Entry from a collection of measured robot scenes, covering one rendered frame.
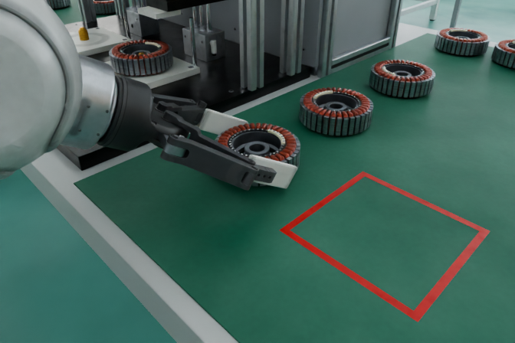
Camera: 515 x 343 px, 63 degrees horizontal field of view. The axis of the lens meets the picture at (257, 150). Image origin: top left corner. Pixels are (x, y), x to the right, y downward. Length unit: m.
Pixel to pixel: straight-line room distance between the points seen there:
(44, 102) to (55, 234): 1.53
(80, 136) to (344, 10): 0.60
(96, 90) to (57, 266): 1.22
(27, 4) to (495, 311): 0.41
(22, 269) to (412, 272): 1.38
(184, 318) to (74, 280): 1.15
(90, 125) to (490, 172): 0.49
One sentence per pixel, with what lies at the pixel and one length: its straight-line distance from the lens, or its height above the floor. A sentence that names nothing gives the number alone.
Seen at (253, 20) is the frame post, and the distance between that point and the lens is 0.69.
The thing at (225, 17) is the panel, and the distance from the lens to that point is 1.00.
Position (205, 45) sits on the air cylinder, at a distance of 0.86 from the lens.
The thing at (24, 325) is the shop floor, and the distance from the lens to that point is 1.47.
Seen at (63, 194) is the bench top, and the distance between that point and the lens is 0.57.
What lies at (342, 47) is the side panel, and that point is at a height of 0.79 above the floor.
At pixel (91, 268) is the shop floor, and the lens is 1.55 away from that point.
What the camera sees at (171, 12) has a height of 0.88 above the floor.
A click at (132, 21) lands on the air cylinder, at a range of 1.08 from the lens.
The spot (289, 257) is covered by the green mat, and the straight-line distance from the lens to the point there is 0.43.
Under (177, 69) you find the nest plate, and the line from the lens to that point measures 0.81.
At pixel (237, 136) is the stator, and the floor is 0.78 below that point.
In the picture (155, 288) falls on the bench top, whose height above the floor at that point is 0.75.
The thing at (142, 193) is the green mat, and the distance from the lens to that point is 0.53.
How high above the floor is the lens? 1.06
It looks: 31 degrees down
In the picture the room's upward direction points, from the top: straight up
